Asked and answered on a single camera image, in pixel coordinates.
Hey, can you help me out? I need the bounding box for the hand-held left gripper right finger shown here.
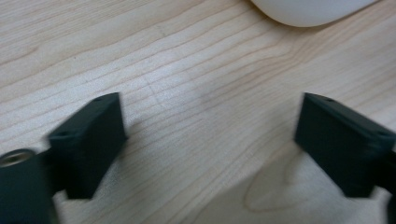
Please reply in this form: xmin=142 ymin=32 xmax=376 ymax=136
xmin=293 ymin=91 xmax=396 ymax=199

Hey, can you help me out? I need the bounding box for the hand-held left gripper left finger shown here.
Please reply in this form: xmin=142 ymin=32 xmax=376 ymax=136
xmin=47 ymin=91 xmax=128 ymax=201

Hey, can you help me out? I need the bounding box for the white round bowl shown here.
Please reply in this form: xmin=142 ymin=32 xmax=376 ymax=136
xmin=249 ymin=0 xmax=380 ymax=28

